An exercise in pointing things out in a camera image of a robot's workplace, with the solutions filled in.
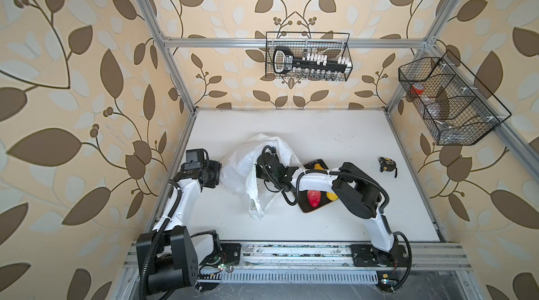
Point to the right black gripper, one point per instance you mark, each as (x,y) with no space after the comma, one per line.
(257,166)

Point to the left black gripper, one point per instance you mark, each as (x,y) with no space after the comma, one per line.
(215,166)

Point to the white plastic bag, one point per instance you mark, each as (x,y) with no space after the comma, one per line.
(238,174)

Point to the red strawberry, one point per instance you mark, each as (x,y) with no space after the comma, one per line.
(314,198)

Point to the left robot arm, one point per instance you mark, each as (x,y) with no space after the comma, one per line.
(168,260)

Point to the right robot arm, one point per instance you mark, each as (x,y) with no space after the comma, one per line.
(314,186)

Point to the black tray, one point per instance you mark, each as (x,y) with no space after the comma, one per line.
(302,197)

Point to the black socket tool set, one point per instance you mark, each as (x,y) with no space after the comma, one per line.
(284,61)

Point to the black yellow tape measure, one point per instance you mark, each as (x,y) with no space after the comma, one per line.
(388,165)

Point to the red item in basket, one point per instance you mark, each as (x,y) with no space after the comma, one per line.
(417,89)

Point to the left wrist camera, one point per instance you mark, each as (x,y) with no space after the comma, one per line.
(198,155)

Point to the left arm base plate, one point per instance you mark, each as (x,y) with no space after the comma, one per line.
(227,254)

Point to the rear black wire basket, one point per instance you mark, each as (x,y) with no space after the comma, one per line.
(332,44)

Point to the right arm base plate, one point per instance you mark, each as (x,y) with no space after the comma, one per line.
(368,256)

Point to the side black wire basket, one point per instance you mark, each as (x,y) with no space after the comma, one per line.
(457,107)

